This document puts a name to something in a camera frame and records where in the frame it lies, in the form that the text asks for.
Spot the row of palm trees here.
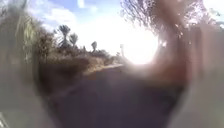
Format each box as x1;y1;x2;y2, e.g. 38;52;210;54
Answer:
54;23;99;54

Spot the dry bushes and scrub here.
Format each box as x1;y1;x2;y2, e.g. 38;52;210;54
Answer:
34;29;125;94

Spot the dark asphalt path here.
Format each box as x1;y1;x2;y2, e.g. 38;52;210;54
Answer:
46;63;188;128

